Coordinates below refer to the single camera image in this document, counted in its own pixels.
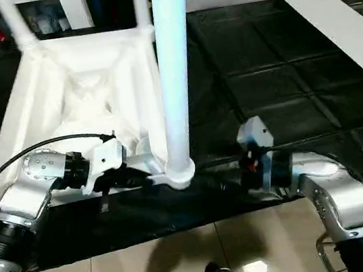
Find white plastic table top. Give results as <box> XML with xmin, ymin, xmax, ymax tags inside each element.
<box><xmin>0</xmin><ymin>19</ymin><xmax>199</xmax><ymax>219</ymax></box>

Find white flat board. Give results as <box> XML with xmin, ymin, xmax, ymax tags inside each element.
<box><xmin>282</xmin><ymin>0</ymin><xmax>363</xmax><ymax>109</ymax></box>

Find black furniture with gold label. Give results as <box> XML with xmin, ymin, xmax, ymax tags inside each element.
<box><xmin>89</xmin><ymin>0</ymin><xmax>159</xmax><ymax>33</ymax></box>

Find white glass-door cabinet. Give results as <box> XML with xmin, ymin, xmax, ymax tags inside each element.
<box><xmin>0</xmin><ymin>0</ymin><xmax>104</xmax><ymax>43</ymax></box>

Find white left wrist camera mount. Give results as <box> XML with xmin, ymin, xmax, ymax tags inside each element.
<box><xmin>75</xmin><ymin>138</ymin><xmax>132</xmax><ymax>196</ymax></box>

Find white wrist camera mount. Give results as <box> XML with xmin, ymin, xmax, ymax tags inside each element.
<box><xmin>75</xmin><ymin>138</ymin><xmax>132</xmax><ymax>196</ymax></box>
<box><xmin>233</xmin><ymin>113</ymin><xmax>284</xmax><ymax>201</ymax></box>

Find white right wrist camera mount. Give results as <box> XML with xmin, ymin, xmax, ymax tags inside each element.
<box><xmin>233</xmin><ymin>113</ymin><xmax>284</xmax><ymax>201</ymax></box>

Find chrome tube frame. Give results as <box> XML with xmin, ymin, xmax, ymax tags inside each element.
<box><xmin>314</xmin><ymin>232</ymin><xmax>339</xmax><ymax>272</ymax></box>

